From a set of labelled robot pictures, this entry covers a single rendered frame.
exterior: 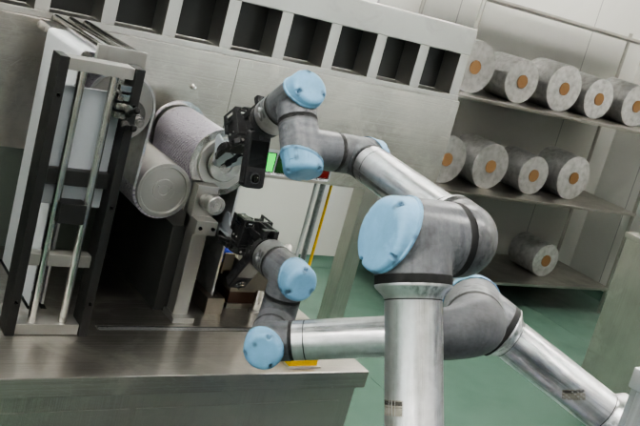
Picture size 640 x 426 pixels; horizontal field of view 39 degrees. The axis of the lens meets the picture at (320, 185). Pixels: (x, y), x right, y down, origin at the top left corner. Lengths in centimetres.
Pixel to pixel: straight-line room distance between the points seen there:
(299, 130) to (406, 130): 102
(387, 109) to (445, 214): 126
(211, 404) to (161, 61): 83
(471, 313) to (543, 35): 463
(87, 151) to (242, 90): 68
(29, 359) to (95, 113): 46
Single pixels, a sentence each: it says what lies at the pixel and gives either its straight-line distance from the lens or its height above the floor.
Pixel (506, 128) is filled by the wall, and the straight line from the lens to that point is 620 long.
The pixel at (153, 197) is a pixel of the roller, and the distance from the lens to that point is 196.
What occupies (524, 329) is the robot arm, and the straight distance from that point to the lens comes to 185.
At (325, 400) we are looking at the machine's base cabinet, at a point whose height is 81.
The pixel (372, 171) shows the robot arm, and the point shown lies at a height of 138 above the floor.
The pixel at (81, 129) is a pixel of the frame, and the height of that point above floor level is 131.
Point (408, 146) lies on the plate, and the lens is 267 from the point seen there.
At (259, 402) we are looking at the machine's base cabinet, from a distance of 197.
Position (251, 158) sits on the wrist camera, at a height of 131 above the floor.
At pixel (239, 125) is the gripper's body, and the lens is 184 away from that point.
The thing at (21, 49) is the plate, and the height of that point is 136.
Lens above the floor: 169
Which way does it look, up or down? 13 degrees down
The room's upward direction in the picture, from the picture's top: 15 degrees clockwise
